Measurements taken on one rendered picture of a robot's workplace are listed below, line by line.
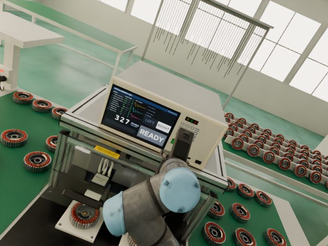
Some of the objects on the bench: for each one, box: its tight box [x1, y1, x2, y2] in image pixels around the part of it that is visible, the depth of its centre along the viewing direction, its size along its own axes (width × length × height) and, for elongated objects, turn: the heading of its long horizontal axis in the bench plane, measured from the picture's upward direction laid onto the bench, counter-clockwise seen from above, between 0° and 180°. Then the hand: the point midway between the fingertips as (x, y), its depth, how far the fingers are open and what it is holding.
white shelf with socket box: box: [0, 12, 64, 91], centre depth 129 cm, size 35×37×46 cm
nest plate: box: [119, 232, 130, 246], centre depth 89 cm, size 15×15×1 cm
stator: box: [264, 228, 287, 246], centre depth 120 cm, size 11×11×4 cm
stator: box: [207, 200, 225, 219], centre depth 122 cm, size 11×11×4 cm
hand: (172, 153), depth 75 cm, fingers closed
